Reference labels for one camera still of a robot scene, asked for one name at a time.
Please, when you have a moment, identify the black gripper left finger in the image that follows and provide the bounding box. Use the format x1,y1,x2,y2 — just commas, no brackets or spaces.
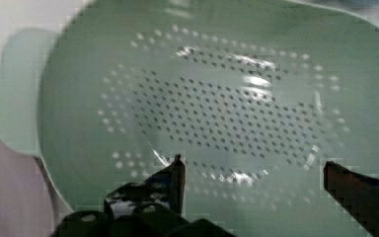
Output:
104,154,186,219

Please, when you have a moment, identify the green plastic strainer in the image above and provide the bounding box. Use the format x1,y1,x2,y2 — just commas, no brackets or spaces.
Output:
0,0,379,237

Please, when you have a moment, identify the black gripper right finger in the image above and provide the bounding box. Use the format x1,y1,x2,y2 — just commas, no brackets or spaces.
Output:
323,161,379,237

